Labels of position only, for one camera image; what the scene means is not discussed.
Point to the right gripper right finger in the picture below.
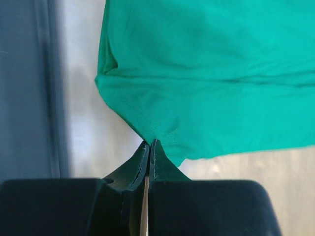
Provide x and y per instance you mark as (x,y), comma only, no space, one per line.
(160,167)

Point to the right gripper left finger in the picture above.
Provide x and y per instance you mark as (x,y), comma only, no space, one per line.
(124,194)

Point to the green t shirt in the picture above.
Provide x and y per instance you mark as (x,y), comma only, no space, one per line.
(211,77)

